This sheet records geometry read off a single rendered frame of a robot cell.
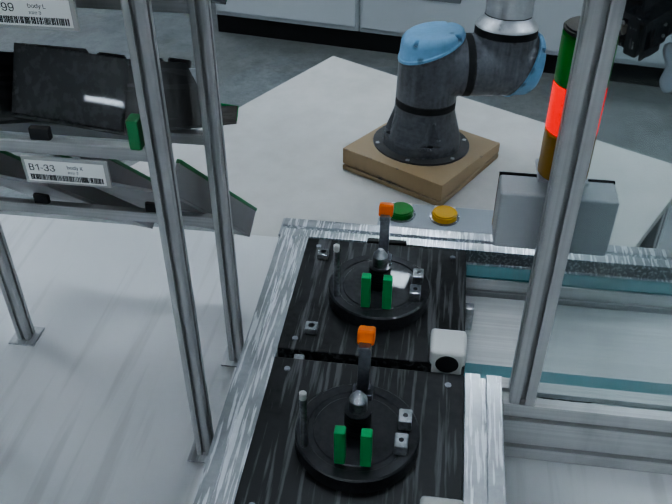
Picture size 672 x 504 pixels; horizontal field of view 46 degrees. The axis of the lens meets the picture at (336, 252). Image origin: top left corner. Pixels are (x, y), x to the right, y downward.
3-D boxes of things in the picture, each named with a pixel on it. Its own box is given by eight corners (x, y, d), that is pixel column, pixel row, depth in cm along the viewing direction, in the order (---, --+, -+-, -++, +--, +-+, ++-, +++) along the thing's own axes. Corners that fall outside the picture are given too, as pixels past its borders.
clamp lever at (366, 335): (355, 384, 93) (359, 324, 91) (372, 386, 93) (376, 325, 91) (351, 397, 90) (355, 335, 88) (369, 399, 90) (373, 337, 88)
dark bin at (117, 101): (148, 109, 107) (152, 54, 106) (237, 124, 104) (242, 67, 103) (11, 116, 81) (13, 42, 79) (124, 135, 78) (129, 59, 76)
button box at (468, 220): (379, 230, 134) (381, 199, 130) (505, 240, 132) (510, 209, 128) (375, 255, 129) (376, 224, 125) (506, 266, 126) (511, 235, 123)
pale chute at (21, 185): (77, 213, 123) (84, 185, 123) (153, 229, 120) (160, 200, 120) (-47, 168, 96) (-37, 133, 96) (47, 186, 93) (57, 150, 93)
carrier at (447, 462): (275, 366, 102) (270, 293, 94) (463, 386, 99) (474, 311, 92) (229, 532, 83) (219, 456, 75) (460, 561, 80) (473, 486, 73)
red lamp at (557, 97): (543, 114, 80) (551, 69, 77) (594, 118, 80) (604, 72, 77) (546, 139, 76) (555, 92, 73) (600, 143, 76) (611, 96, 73)
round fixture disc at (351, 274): (335, 260, 116) (335, 249, 115) (431, 268, 115) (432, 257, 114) (321, 324, 105) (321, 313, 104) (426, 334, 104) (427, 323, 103)
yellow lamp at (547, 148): (535, 157, 83) (543, 115, 80) (584, 161, 83) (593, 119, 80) (538, 183, 79) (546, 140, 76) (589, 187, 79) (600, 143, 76)
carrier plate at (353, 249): (308, 247, 122) (307, 236, 121) (465, 261, 119) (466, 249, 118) (277, 358, 103) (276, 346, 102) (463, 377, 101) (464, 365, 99)
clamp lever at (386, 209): (376, 253, 113) (380, 201, 111) (390, 254, 113) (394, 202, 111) (374, 260, 110) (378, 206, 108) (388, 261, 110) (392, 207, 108)
